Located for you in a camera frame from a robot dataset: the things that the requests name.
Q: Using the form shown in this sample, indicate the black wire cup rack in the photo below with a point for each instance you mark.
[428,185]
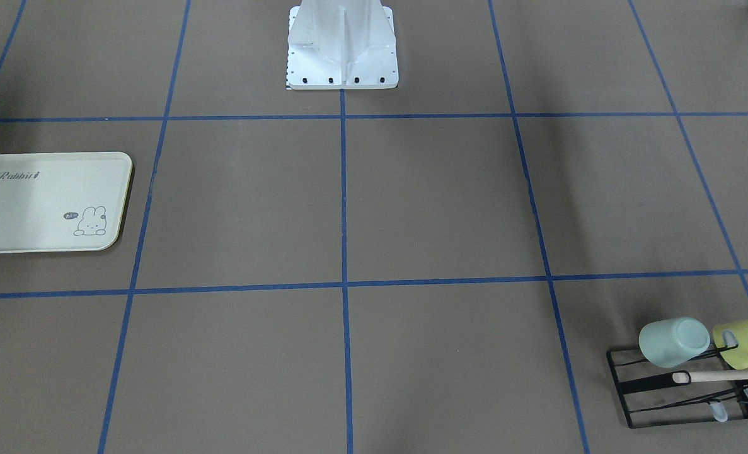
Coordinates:
[704,389]

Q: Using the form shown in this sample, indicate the light green cup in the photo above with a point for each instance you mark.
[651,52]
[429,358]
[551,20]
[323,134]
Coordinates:
[669,343]

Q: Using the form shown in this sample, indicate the cream rabbit tray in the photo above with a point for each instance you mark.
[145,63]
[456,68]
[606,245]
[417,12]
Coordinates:
[62,202]

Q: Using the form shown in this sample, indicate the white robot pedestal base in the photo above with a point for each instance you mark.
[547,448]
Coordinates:
[341,45]

